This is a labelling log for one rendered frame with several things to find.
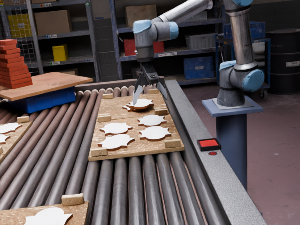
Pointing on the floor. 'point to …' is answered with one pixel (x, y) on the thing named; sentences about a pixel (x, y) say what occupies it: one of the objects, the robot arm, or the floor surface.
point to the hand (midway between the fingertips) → (151, 103)
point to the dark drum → (283, 61)
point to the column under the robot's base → (233, 135)
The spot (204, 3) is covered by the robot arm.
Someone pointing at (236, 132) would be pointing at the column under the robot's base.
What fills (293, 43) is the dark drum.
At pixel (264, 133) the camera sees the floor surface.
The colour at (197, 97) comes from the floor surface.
